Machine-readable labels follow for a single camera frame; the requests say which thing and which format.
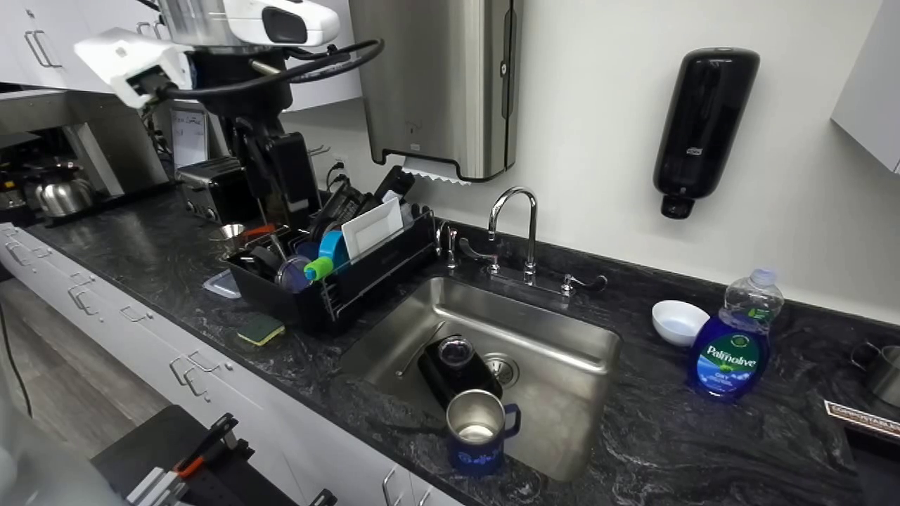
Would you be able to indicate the black wall soap dispenser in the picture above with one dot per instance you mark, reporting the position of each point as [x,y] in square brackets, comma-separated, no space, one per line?
[703,117]

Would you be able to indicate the white upper cabinet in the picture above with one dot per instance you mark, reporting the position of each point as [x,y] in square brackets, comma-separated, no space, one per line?
[870,102]

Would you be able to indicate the green yellow sponge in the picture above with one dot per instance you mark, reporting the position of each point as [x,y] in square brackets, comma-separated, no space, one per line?
[256,329]

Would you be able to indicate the black dish drying rack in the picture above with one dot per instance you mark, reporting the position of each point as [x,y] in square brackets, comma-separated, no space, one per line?
[353,250]

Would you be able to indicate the blue dish soap bottle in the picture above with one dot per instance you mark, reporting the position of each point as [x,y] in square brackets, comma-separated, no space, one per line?
[731,343]

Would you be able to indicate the small white bowl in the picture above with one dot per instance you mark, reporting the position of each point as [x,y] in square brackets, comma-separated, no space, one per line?
[679,322]

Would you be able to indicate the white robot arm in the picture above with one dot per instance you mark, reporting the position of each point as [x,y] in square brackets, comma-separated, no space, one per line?
[236,60]

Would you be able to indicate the steel paper towel dispenser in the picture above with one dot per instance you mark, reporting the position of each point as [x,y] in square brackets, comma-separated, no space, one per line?
[445,83]

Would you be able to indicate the dark blue steel mug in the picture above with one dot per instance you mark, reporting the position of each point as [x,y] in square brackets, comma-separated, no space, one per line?
[479,424]

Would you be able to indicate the stainless steel sink basin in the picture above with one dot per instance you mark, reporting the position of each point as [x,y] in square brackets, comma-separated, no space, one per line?
[549,364]

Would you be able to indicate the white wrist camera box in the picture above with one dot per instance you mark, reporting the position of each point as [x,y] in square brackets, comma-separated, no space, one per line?
[135,69]

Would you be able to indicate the steel kettle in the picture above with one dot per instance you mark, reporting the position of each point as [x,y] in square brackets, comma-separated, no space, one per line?
[59,187]

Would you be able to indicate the sink drain strainer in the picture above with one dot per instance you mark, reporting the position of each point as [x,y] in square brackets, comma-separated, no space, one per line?
[503,368]

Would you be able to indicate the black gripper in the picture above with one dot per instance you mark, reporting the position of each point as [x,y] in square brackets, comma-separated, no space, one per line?
[275,160]

